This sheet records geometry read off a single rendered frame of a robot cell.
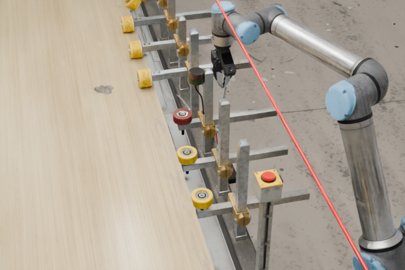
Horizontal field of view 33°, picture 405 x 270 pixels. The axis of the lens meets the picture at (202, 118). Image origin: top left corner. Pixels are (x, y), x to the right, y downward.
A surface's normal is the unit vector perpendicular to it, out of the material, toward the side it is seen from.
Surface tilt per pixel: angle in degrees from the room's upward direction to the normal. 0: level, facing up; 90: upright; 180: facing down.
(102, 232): 0
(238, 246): 0
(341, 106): 83
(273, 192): 90
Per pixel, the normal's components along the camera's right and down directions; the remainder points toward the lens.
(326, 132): 0.00, -0.80
